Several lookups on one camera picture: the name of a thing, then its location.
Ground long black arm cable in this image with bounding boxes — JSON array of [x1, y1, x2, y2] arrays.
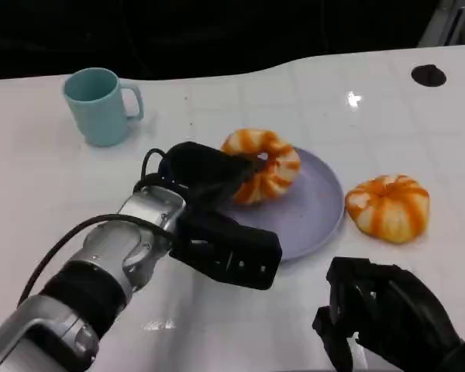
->
[[16, 214, 176, 308]]

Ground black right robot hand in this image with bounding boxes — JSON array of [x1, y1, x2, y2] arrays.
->
[[312, 256, 465, 372]]

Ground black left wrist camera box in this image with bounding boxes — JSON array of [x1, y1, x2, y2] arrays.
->
[[168, 211, 284, 291]]

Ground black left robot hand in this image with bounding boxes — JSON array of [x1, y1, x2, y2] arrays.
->
[[157, 141, 273, 213]]

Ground orange and white toy bread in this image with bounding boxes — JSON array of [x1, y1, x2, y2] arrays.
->
[[219, 129, 301, 206], [344, 174, 431, 246]]

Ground lilac plate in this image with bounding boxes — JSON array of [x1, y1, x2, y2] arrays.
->
[[215, 146, 346, 262]]

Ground grey metal frame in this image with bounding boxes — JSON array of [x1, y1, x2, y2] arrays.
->
[[416, 0, 465, 48]]

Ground short looped black cable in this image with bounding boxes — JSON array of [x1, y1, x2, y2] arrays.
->
[[133, 148, 171, 194]]

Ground black round table grommet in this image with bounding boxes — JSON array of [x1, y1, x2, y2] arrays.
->
[[410, 64, 448, 88]]

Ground pale green mug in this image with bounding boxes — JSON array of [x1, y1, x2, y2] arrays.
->
[[63, 67, 145, 148]]

